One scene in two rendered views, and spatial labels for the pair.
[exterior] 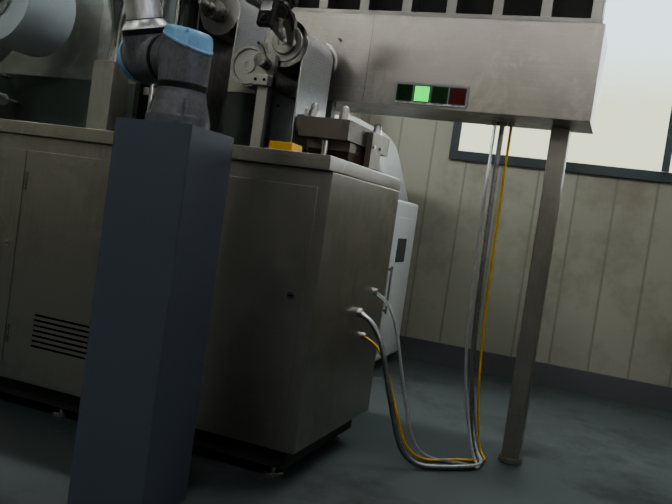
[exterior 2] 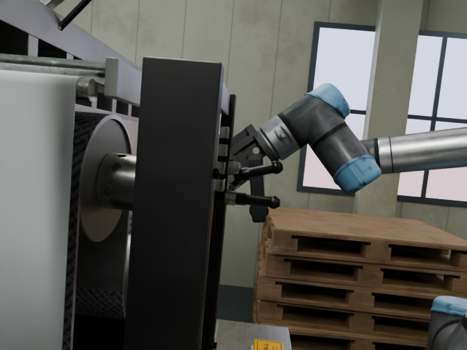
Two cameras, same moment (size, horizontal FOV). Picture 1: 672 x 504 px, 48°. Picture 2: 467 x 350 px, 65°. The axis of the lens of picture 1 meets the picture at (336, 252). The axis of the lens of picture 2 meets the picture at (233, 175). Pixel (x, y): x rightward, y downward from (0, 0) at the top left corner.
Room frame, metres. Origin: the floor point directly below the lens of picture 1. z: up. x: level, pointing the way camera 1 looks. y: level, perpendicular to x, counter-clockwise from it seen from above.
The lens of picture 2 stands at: (2.42, 0.92, 1.39)
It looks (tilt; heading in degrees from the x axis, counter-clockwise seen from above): 5 degrees down; 253
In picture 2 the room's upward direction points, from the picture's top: 5 degrees clockwise
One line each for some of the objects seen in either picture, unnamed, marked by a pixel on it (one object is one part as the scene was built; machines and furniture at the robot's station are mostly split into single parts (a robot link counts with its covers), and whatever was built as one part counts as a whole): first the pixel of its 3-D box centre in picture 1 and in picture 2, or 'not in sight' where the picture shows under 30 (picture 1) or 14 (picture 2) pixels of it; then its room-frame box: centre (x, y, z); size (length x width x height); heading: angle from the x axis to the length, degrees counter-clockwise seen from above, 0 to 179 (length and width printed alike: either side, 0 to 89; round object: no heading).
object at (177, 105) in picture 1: (179, 106); not in sight; (1.77, 0.41, 0.95); 0.15 x 0.15 x 0.10
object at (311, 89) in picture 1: (311, 105); not in sight; (2.43, 0.14, 1.09); 0.23 x 0.01 x 0.18; 159
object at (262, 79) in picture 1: (260, 103); not in sight; (2.31, 0.29, 1.05); 0.06 x 0.05 x 0.31; 159
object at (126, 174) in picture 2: (214, 9); (133, 182); (2.41, 0.48, 1.34); 0.06 x 0.06 x 0.06; 69
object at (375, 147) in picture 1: (373, 151); not in sight; (2.41, -0.07, 0.97); 0.10 x 0.03 x 0.11; 159
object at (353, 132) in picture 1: (346, 137); not in sight; (2.43, 0.02, 1.00); 0.40 x 0.16 x 0.06; 159
